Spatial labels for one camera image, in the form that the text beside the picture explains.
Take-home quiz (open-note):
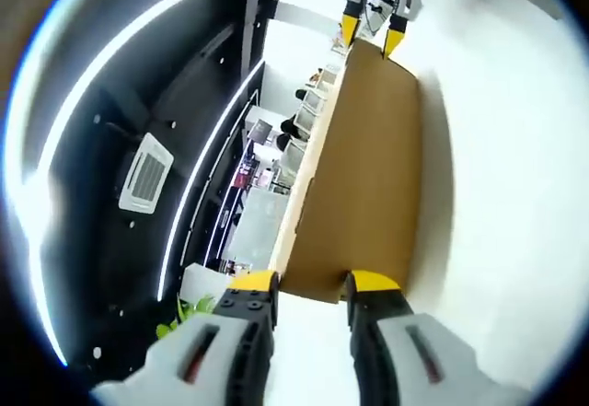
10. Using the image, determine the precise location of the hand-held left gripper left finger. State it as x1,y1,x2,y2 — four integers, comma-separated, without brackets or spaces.
90,269,282,406

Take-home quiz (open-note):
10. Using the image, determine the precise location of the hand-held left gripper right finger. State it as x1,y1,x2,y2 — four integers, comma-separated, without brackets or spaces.
344,269,522,406

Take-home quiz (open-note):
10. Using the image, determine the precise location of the brown cardboard shoe box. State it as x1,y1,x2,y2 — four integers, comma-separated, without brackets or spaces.
268,37,428,307

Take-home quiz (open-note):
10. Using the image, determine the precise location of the green plant in white pot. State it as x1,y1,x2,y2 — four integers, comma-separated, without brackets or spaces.
155,292,218,342

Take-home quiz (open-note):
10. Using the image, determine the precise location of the hanging dark monitor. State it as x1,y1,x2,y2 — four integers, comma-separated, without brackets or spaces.
248,118,273,145

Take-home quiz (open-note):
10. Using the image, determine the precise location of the white ceiling air vent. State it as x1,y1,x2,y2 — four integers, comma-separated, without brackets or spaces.
118,132,176,215

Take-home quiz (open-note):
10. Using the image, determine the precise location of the straight ceiling light strip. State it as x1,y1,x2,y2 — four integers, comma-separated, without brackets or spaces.
3,0,202,368

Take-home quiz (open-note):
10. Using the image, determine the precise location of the red wall banner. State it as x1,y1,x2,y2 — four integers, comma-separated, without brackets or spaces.
233,156,255,191

